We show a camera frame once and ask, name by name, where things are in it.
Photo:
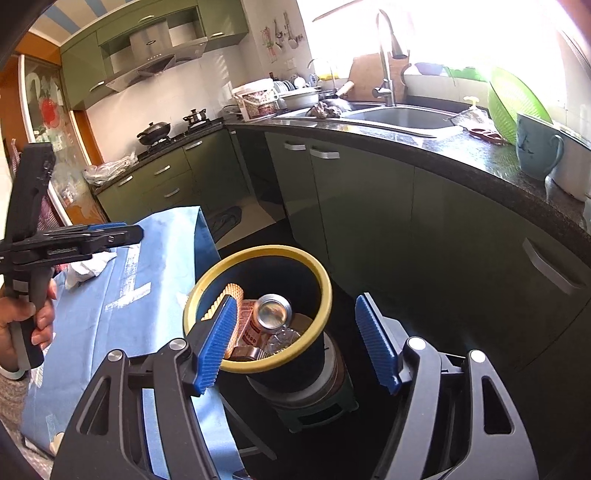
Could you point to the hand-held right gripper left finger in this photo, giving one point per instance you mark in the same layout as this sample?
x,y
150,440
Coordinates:
x,y
217,344

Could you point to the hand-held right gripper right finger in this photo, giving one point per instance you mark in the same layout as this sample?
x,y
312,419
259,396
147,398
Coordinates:
x,y
376,344

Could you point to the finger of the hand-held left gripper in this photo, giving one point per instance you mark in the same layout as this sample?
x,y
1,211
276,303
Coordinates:
x,y
115,237
108,227

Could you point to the orange ribbed foam roll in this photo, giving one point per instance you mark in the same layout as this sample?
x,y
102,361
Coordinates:
x,y
224,295

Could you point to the crushed red soda can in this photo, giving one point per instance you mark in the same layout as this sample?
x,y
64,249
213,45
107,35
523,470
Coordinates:
x,y
272,314

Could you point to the dark bin with yellow rim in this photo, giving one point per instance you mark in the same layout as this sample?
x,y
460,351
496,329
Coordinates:
x,y
318,277

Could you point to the person's left forearm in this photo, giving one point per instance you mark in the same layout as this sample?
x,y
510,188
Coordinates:
x,y
11,397

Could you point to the person's left hand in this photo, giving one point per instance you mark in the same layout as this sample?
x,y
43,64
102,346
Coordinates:
x,y
21,330

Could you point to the white paper towel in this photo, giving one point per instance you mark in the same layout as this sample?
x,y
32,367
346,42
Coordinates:
x,y
87,270

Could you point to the clear plastic bag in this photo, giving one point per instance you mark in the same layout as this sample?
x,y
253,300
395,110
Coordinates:
x,y
111,170

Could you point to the glass sliding door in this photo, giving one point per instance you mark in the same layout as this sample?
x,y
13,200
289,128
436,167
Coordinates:
x,y
51,120

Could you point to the black wok with lid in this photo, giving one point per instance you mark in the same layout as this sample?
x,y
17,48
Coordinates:
x,y
154,133

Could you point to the dark floor mat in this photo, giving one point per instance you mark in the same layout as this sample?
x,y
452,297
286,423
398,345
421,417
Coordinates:
x,y
228,221

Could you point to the gas stove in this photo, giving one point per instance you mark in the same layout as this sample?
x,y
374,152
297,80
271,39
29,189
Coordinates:
x,y
184,134

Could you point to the green kitchen base cabinets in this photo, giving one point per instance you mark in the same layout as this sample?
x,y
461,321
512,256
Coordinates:
x,y
369,207

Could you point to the small steel pot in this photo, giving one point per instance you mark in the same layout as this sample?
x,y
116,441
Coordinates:
x,y
196,117

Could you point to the steel range hood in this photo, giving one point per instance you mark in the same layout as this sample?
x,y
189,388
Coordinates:
x,y
152,60

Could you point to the white plastic bucket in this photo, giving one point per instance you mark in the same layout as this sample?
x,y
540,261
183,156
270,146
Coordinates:
x,y
256,99

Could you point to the steel kitchen sink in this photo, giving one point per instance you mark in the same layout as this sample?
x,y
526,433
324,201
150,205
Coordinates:
x,y
397,117

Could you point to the light blue mug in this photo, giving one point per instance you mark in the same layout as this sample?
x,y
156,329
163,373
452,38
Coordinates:
x,y
535,147

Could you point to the wooden cutting board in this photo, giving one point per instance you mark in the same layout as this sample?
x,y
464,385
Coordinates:
x,y
364,78

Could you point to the green plastic colander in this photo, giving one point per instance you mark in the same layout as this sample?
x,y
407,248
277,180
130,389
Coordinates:
x,y
515,101

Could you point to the steel kitchen faucet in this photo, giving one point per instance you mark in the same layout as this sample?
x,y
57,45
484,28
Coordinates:
x,y
385,55

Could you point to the green kitchen wall cabinets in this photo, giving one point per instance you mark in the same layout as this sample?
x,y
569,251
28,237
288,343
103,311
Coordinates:
x,y
83,69

